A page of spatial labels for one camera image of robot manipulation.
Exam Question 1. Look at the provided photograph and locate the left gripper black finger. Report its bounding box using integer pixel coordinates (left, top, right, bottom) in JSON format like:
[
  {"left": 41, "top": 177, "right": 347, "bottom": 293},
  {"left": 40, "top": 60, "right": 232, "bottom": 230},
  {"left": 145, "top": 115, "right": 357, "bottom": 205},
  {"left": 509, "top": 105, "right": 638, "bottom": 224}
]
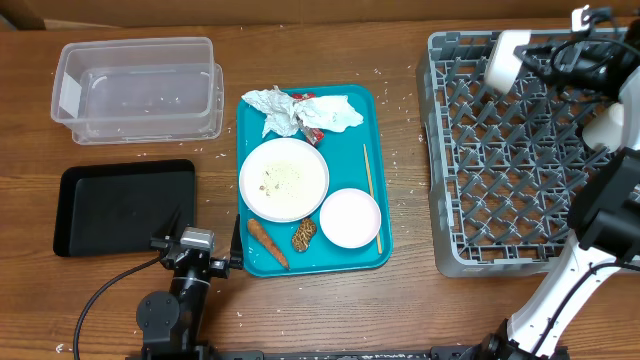
[
  {"left": 229, "top": 214, "right": 244, "bottom": 270},
  {"left": 158, "top": 206, "right": 181, "bottom": 240}
]

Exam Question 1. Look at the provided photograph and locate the white ceramic bowl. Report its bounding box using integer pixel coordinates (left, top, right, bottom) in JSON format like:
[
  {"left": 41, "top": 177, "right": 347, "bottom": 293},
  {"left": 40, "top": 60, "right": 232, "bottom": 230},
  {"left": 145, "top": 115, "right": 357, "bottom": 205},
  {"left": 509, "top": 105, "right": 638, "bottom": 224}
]
[{"left": 484, "top": 30, "right": 531, "bottom": 94}]

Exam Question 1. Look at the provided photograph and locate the large white plate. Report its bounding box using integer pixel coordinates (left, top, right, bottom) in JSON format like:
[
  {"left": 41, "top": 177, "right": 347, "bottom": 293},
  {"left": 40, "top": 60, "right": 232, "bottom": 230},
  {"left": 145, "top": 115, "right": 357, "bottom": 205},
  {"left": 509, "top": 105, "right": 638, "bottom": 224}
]
[{"left": 239, "top": 138, "right": 329, "bottom": 223}]

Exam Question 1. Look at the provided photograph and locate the pink bowl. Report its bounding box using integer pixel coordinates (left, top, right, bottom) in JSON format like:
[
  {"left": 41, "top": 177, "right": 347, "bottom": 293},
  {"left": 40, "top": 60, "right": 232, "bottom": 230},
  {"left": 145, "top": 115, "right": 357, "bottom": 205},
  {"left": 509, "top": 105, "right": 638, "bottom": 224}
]
[{"left": 319, "top": 188, "right": 382, "bottom": 249}]

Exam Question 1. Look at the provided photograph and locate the wooden chopstick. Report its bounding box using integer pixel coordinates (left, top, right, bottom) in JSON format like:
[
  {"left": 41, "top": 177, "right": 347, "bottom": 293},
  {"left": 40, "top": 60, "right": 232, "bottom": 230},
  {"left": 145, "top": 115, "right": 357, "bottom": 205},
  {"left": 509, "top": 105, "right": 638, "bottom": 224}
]
[{"left": 363, "top": 144, "right": 382, "bottom": 255}]

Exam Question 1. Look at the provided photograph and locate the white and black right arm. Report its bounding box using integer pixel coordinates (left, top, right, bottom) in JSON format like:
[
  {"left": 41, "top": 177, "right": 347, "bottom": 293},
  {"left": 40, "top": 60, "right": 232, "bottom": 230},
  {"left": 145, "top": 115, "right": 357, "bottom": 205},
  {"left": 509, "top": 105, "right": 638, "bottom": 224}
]
[{"left": 467, "top": 15, "right": 639, "bottom": 359}]

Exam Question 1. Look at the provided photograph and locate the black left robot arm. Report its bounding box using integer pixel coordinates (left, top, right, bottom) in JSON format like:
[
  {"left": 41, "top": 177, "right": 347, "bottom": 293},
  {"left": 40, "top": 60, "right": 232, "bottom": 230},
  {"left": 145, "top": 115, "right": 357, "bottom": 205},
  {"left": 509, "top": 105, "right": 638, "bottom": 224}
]
[{"left": 136, "top": 210, "right": 244, "bottom": 359}]

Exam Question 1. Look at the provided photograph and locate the orange carrot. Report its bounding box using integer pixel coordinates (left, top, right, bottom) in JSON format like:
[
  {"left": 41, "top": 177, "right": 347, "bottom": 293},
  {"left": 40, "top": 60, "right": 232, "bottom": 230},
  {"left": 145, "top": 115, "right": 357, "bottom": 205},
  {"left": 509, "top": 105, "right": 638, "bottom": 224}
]
[{"left": 247, "top": 218, "right": 290, "bottom": 270}]

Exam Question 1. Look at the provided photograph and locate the black plastic tray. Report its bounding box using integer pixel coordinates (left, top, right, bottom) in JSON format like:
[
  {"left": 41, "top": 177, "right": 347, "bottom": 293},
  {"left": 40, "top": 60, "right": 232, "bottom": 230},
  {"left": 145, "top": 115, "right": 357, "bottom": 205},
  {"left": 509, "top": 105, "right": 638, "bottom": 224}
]
[{"left": 53, "top": 159, "right": 196, "bottom": 257}]

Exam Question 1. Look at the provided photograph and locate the white cup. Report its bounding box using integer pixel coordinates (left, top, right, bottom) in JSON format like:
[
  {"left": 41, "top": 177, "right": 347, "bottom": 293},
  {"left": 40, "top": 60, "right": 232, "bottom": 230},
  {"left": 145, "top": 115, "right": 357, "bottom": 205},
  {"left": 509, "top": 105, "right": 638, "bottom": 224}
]
[{"left": 582, "top": 103, "right": 624, "bottom": 152}]

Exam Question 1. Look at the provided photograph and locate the brown patterned food piece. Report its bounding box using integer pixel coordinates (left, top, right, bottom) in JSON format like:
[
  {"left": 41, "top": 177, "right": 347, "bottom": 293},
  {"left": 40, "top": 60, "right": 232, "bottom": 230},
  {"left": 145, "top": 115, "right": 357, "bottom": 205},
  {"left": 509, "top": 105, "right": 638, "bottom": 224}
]
[{"left": 292, "top": 218, "right": 317, "bottom": 252}]

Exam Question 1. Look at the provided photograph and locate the grey plastic dish rack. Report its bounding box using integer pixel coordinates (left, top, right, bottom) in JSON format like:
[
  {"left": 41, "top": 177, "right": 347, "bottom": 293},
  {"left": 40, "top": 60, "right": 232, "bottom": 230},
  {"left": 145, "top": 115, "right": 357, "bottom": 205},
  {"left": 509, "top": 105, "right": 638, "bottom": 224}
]
[{"left": 416, "top": 31, "right": 611, "bottom": 277}]

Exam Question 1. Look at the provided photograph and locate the teal plastic tray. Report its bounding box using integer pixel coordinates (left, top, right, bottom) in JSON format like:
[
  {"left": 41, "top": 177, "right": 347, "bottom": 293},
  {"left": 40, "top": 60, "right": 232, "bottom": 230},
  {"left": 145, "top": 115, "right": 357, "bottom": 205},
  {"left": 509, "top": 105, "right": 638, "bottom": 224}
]
[{"left": 238, "top": 84, "right": 393, "bottom": 277}]

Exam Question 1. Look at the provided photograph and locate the clear plastic storage bin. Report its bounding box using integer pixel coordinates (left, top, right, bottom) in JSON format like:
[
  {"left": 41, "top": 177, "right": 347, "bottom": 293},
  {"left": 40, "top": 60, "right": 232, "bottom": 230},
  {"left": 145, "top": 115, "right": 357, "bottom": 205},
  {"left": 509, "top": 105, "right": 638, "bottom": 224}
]
[{"left": 50, "top": 37, "right": 224, "bottom": 145}]

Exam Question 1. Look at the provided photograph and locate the red snack wrapper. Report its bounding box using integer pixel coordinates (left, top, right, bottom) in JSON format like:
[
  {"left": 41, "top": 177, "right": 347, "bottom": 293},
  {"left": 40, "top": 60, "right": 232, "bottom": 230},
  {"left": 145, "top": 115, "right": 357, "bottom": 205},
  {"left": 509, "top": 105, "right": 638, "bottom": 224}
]
[{"left": 292, "top": 93, "right": 324, "bottom": 147}]

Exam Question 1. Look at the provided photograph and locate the crumpled white tissue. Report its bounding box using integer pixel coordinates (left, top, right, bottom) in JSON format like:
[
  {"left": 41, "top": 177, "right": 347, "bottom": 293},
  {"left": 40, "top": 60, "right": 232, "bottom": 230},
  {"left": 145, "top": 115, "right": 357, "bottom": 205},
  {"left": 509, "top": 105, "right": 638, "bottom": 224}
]
[{"left": 242, "top": 85, "right": 299, "bottom": 137}]

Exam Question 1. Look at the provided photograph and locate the crumpled white napkin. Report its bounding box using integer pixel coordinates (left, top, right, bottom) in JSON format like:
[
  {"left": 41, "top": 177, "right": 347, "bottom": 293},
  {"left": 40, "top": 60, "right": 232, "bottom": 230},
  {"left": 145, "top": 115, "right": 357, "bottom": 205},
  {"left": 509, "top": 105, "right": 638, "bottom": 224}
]
[{"left": 293, "top": 95, "right": 364, "bottom": 133}]

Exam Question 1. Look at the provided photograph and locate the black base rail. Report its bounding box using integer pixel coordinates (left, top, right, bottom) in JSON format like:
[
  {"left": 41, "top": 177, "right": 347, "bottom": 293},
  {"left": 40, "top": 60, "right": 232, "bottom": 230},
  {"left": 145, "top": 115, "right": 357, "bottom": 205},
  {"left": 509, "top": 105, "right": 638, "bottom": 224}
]
[{"left": 124, "top": 343, "right": 571, "bottom": 360}]

